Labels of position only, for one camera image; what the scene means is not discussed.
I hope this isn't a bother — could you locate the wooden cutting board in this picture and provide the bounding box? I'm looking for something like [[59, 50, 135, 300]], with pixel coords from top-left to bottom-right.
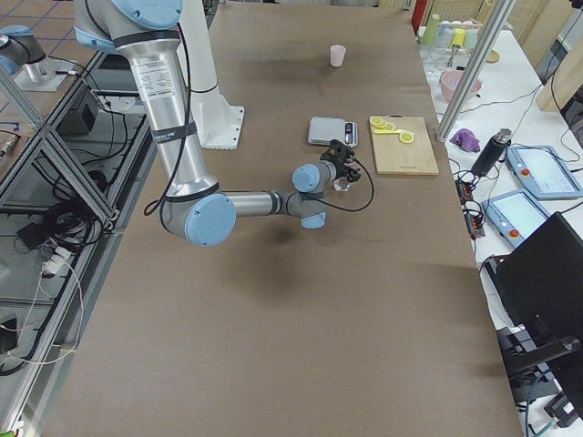
[[369, 116, 439, 176]]

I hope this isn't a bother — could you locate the aluminium frame post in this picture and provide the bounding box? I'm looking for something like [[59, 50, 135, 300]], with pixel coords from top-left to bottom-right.
[[435, 0, 516, 143]]

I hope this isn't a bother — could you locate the teach pendant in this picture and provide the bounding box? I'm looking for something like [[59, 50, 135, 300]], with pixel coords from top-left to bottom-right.
[[506, 146, 582, 200], [482, 188, 550, 248]]

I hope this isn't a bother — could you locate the black water bottle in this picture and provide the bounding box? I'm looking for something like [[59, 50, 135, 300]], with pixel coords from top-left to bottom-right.
[[470, 128, 512, 177]]

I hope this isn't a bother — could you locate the pink plastic cup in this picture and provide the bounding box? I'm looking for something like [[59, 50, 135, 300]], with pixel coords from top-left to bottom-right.
[[330, 45, 346, 67]]

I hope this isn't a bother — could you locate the purple cloth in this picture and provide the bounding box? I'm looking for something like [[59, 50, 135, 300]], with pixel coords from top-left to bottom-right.
[[450, 128, 481, 153]]

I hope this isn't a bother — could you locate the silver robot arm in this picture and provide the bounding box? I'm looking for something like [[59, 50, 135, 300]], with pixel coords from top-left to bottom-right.
[[74, 1, 361, 247]]

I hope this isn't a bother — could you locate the upper teach pendant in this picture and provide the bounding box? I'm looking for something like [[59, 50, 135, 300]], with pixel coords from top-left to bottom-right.
[[506, 146, 582, 200]]

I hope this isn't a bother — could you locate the lemon slice near knife tip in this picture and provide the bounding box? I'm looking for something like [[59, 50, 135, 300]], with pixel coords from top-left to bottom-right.
[[398, 131, 414, 144]]

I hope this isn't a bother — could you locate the lemon slice upper stack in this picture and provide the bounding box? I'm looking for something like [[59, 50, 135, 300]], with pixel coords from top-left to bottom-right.
[[370, 117, 384, 127]]

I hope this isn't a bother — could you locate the yellow toy knife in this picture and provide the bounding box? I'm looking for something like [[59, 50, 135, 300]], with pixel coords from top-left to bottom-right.
[[373, 129, 403, 135]]

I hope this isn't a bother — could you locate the green cup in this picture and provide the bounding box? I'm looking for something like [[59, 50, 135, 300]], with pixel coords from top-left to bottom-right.
[[418, 14, 441, 47]]

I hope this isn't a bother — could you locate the lower teach pendant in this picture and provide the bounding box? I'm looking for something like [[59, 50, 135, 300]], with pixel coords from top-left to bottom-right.
[[482, 188, 550, 248]]

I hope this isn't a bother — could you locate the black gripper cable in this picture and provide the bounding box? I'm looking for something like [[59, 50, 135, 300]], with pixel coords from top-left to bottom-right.
[[300, 157, 375, 211]]

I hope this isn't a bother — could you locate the pink bowl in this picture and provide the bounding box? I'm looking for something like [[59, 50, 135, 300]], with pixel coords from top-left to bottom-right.
[[439, 70, 482, 102]]

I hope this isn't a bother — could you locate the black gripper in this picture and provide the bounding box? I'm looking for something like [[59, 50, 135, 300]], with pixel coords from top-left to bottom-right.
[[320, 139, 360, 180]]

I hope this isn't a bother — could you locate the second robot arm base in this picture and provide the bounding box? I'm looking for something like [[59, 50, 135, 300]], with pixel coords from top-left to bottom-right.
[[1, 25, 66, 92]]

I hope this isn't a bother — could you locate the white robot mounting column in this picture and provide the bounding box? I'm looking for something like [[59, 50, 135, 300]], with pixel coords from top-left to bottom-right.
[[178, 0, 245, 150]]

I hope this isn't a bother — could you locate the yellow cup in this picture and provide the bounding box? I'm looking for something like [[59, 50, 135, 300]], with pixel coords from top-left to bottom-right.
[[451, 28, 465, 48]]

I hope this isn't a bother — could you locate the silver digital kitchen scale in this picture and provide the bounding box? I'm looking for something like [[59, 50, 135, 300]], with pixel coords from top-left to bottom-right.
[[308, 117, 359, 147]]

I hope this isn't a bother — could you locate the orange black power strip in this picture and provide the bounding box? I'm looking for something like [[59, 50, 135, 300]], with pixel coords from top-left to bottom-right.
[[455, 179, 485, 240]]

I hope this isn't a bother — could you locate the black monitor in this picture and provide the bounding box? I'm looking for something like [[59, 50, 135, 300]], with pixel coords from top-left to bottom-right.
[[486, 212, 582, 412]]

